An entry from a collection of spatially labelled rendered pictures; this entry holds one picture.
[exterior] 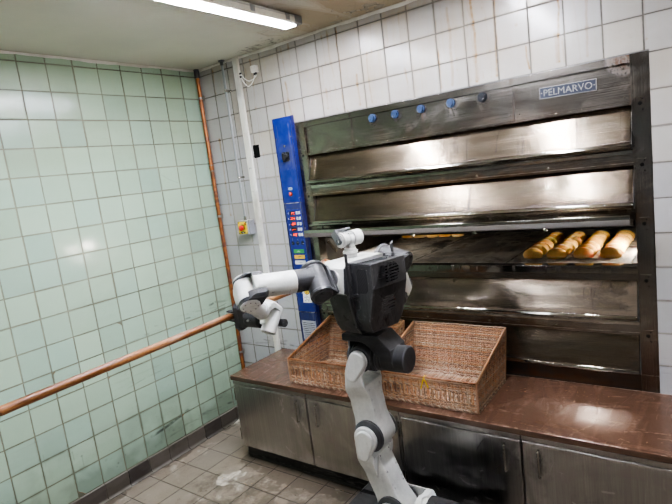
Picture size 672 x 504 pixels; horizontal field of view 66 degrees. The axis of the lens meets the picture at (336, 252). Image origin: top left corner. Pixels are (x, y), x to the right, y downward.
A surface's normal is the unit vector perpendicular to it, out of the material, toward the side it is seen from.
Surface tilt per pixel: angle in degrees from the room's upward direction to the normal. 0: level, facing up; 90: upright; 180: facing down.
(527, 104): 92
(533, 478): 90
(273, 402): 90
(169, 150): 90
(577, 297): 70
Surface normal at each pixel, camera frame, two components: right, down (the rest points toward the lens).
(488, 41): -0.58, 0.19
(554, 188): -0.57, -0.20
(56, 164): 0.81, -0.01
